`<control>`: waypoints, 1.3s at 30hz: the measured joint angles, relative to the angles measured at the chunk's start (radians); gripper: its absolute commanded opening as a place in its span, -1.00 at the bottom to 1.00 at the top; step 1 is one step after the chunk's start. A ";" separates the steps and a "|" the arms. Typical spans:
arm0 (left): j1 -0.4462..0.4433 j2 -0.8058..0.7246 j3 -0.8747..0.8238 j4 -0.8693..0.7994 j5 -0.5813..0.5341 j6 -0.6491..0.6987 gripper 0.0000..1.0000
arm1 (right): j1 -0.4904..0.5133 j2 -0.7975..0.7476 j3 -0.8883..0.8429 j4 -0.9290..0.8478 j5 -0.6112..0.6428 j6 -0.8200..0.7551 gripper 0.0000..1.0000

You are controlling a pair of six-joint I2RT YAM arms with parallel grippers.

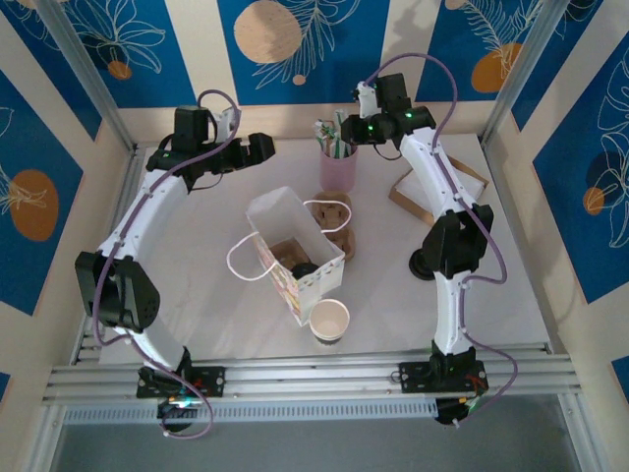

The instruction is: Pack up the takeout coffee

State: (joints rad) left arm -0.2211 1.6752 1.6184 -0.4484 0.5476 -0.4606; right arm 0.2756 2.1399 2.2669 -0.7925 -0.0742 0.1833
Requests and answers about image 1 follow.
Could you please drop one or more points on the white paper carrier bag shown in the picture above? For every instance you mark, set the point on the white paper carrier bag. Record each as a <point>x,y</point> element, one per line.
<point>295,216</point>

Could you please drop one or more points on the black plastic cup lid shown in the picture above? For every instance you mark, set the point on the black plastic cup lid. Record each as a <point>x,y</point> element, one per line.
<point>304,271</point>
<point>420,270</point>

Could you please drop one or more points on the paper coffee cup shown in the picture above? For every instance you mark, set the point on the paper coffee cup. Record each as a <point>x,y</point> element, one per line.
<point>328,319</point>

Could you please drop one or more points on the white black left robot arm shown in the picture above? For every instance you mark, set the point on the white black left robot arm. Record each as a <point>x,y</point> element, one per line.
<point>142,211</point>

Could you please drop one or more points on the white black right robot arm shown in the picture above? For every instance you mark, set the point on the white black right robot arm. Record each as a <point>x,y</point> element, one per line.
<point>432,167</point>

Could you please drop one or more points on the green white striped straw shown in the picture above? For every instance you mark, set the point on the green white striped straw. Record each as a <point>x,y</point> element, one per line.
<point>339,123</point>

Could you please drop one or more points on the brown paper stick packet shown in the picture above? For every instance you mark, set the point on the brown paper stick packet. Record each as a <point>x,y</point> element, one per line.
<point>334,150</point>

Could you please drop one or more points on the pink cylindrical holder cup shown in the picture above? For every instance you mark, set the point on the pink cylindrical holder cup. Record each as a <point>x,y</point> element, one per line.
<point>339,172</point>

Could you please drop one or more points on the brown cardboard napkin tray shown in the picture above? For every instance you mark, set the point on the brown cardboard napkin tray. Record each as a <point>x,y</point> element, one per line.
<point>408,206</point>

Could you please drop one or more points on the black controller board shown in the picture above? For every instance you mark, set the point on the black controller board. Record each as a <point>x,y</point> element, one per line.
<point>449,413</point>
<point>177,410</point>

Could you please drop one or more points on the aluminium frame post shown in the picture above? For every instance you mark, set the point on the aluminium frame post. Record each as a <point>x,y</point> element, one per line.
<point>521,69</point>
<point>83,64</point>

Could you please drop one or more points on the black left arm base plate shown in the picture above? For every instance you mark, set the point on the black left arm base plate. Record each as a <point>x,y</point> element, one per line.
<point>211,381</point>

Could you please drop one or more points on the aluminium front rail frame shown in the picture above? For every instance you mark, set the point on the aluminium front rail frame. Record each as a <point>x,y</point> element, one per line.
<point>319,378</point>

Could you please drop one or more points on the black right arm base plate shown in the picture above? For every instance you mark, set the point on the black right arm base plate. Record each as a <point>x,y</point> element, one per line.
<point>413,378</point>

